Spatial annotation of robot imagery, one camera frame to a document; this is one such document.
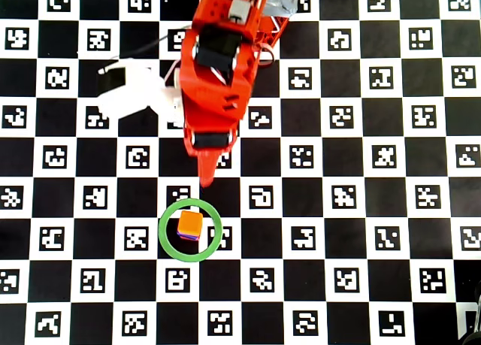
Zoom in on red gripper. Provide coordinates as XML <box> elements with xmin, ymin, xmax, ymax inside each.
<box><xmin>178</xmin><ymin>23</ymin><xmax>261</xmax><ymax>190</ymax></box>

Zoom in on orange cube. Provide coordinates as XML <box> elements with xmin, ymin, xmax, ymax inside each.
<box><xmin>177</xmin><ymin>210</ymin><xmax>204</xmax><ymax>236</ymax></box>

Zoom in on black white marker checkerboard mat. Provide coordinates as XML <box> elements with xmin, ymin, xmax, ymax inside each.
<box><xmin>0</xmin><ymin>0</ymin><xmax>481</xmax><ymax>345</ymax></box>

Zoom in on green flat ring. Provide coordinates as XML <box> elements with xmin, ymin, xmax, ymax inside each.
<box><xmin>157</xmin><ymin>197</ymin><xmax>224</xmax><ymax>264</ymax></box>

